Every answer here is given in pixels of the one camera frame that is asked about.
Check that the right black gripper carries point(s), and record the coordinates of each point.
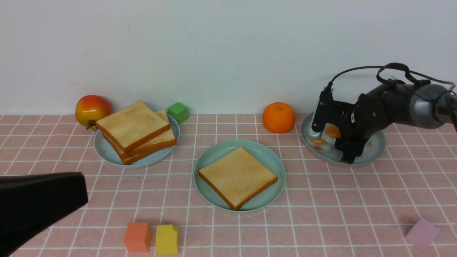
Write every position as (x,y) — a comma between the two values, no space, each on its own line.
(373,111)

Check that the fried egg toy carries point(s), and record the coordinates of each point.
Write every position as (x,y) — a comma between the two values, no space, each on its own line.
(323,144)
(330,134)

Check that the toast slice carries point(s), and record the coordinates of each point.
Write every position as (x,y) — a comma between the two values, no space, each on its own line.
(166,136)
(238,177)
(141,152)
(133,126)

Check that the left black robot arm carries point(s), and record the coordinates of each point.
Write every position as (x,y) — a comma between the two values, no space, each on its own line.
(30,204)

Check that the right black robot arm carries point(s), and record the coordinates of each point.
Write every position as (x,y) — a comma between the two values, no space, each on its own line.
(428,106)

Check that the grey egg plate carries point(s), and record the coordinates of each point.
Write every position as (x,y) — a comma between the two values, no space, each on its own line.
(374,148)

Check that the orange tangerine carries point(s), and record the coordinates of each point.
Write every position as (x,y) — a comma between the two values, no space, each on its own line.
(278,117)

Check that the pink checkered tablecloth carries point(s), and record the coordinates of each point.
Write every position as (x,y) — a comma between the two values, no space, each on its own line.
(324,210)

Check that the teal center plate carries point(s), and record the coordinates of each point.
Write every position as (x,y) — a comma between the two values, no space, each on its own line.
(264,154)

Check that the pink foam cube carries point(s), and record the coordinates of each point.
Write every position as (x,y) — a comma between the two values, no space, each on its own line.
(422,234)

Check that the green foam cube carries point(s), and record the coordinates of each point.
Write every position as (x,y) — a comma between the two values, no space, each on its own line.
(179,112)

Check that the yellow foam block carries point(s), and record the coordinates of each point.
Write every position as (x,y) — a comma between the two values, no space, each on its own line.
(167,240)

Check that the orange foam cube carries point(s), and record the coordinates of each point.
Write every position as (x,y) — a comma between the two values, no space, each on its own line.
(138,237)

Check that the light blue bread plate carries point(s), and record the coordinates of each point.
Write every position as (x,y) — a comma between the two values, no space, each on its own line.
(107,153)

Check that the red yellow apple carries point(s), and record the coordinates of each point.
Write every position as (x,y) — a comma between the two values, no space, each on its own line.
(91,108)

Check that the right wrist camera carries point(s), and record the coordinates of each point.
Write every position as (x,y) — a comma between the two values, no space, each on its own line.
(330,111)

